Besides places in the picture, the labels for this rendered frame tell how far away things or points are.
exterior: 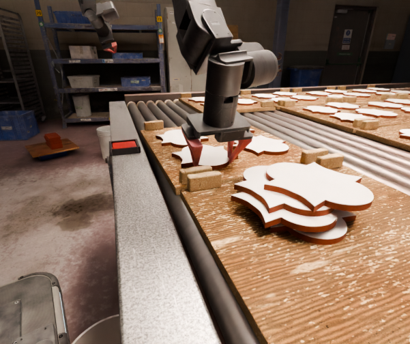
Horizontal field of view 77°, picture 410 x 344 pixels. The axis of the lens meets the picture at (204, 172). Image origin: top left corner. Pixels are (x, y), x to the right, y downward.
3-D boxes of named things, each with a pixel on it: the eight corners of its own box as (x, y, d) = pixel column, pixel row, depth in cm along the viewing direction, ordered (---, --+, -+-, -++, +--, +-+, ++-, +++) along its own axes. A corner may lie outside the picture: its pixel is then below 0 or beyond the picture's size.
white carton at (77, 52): (70, 59, 435) (67, 45, 426) (78, 59, 461) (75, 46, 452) (92, 59, 435) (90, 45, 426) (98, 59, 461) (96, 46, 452)
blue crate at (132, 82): (121, 87, 463) (119, 78, 456) (125, 84, 497) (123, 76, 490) (149, 87, 467) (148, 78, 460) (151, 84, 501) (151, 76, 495)
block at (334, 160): (319, 171, 51) (322, 158, 50) (313, 168, 53) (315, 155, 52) (343, 167, 53) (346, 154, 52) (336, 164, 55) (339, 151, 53)
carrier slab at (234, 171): (175, 196, 45) (175, 188, 45) (140, 135, 80) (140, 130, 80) (330, 167, 57) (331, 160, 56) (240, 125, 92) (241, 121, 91)
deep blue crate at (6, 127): (-9, 141, 381) (-17, 116, 366) (8, 134, 418) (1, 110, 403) (28, 140, 386) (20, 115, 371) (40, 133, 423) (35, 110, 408)
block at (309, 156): (304, 165, 54) (306, 153, 53) (299, 162, 56) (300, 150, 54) (327, 161, 56) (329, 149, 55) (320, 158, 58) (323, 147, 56)
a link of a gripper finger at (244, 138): (246, 169, 52) (256, 128, 46) (213, 175, 50) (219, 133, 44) (232, 151, 57) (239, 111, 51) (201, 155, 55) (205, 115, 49)
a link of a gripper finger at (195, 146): (224, 173, 51) (231, 132, 45) (189, 179, 48) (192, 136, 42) (211, 153, 56) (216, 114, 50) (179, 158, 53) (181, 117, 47)
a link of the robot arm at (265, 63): (179, 52, 46) (198, 9, 39) (228, 47, 52) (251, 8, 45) (211, 108, 44) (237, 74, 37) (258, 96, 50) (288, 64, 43)
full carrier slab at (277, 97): (276, 110, 118) (277, 99, 116) (238, 97, 154) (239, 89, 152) (338, 105, 128) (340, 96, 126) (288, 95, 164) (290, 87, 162)
